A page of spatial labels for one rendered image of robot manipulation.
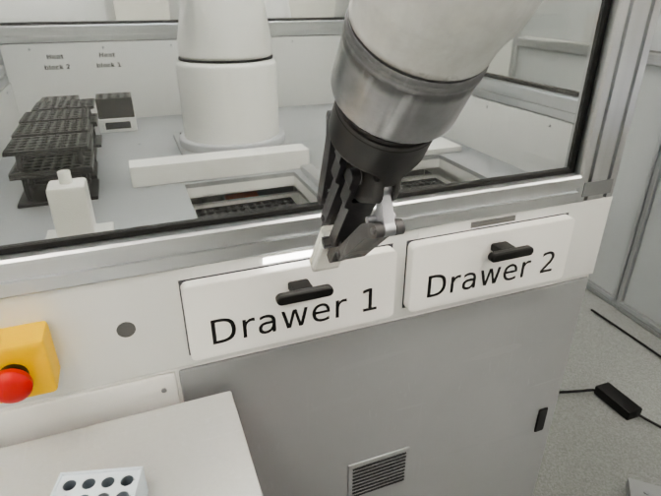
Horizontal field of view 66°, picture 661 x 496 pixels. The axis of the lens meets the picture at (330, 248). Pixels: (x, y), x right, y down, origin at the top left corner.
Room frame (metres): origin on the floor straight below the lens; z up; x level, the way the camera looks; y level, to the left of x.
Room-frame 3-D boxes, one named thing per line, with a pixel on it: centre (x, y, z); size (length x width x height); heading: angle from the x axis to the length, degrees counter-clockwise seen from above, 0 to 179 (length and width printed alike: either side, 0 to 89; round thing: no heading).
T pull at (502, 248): (0.67, -0.26, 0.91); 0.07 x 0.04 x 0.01; 111
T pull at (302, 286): (0.56, 0.04, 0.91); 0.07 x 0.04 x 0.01; 111
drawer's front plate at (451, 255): (0.70, -0.25, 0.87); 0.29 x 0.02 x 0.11; 111
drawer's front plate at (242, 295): (0.59, 0.05, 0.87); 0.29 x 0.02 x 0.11; 111
